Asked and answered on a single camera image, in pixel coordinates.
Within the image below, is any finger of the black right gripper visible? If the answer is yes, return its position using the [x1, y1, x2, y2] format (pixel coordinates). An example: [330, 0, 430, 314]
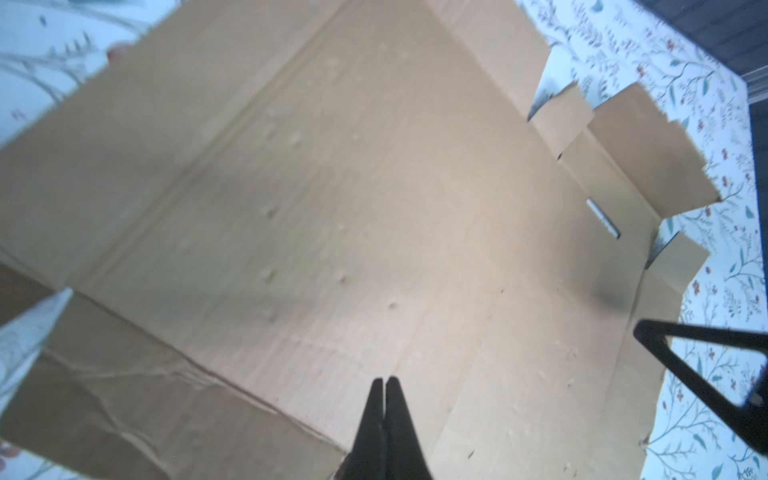
[633, 319, 767, 455]

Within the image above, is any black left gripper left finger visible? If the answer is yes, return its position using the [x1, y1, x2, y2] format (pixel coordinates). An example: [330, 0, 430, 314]
[335, 378, 386, 480]

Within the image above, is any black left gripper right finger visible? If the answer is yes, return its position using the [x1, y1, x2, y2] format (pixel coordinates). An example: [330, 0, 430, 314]
[383, 376, 432, 480]

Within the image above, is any brown cardboard box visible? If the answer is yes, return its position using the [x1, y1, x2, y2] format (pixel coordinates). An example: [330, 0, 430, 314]
[1, 1, 720, 479]

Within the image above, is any aluminium frame corner post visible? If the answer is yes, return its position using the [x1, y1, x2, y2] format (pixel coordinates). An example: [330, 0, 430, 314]
[741, 65, 768, 105]

